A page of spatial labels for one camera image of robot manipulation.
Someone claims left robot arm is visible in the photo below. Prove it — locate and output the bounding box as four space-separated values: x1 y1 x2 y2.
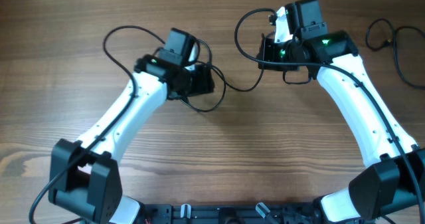
42 28 214 223

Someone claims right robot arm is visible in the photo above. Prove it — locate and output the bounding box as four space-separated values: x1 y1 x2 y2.
258 0 424 223

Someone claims black aluminium base frame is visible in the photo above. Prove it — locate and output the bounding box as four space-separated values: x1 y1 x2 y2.
136 203 330 224

